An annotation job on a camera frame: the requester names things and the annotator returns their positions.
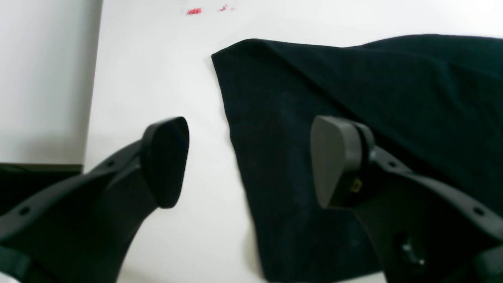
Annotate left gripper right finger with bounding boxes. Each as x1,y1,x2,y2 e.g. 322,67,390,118
310,115,376,208

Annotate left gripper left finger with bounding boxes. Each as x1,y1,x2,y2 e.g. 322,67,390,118
141,116,190,209

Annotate black t-shirt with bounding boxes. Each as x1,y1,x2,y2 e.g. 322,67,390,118
211,34,503,283

